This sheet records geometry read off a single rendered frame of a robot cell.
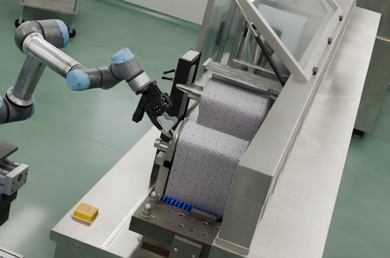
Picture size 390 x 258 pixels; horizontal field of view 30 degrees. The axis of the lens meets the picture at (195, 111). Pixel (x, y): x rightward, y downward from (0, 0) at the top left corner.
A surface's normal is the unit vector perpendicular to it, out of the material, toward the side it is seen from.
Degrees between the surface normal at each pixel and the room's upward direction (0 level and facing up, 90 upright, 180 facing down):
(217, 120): 92
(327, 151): 0
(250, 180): 90
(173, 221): 0
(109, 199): 0
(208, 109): 92
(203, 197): 90
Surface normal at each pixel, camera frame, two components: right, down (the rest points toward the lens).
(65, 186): 0.23, -0.89
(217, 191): -0.28, 0.32
